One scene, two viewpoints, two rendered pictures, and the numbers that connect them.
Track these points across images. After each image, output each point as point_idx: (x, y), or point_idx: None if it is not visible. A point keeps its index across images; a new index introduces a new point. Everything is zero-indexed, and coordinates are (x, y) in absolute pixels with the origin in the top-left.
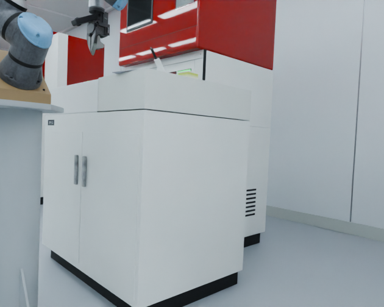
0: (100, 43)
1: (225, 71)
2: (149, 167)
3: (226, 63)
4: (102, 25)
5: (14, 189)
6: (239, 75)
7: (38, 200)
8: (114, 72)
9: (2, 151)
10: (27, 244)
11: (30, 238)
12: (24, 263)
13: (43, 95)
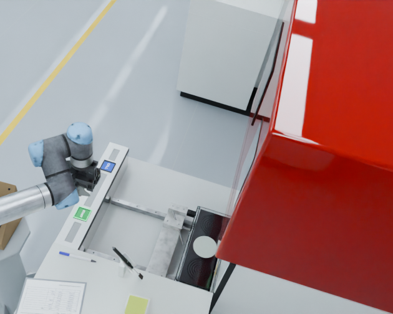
0: (85, 192)
1: (278, 293)
2: None
3: (283, 287)
4: (81, 182)
5: None
6: (314, 305)
7: (9, 284)
8: (24, 281)
9: None
10: (5, 298)
11: (7, 297)
12: (5, 303)
13: None
